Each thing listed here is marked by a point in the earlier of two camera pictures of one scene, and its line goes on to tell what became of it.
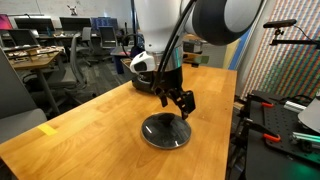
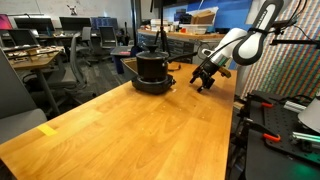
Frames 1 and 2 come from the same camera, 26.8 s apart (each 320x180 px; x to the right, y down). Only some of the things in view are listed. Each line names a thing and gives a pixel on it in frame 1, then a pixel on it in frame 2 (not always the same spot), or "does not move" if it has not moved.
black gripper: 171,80 -> 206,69
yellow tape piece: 47,129 does not move
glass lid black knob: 166,131 -> 151,53
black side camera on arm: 278,24 does not move
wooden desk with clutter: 34,57 does not move
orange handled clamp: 266,133 does not move
